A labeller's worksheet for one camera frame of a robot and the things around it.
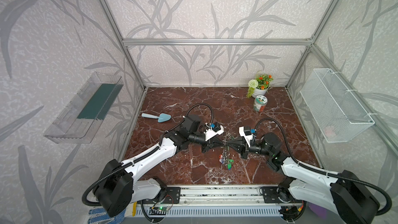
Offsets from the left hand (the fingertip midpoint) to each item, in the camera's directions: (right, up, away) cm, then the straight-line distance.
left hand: (223, 140), depth 72 cm
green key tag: (+4, -13, +5) cm, 15 cm away
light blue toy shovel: (-38, +7, +30) cm, 49 cm away
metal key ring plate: (+2, -7, 0) cm, 7 cm away
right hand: (+2, +1, 0) cm, 2 cm away
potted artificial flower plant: (+28, +29, +32) cm, 51 cm away
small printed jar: (+27, +17, +29) cm, 43 cm away
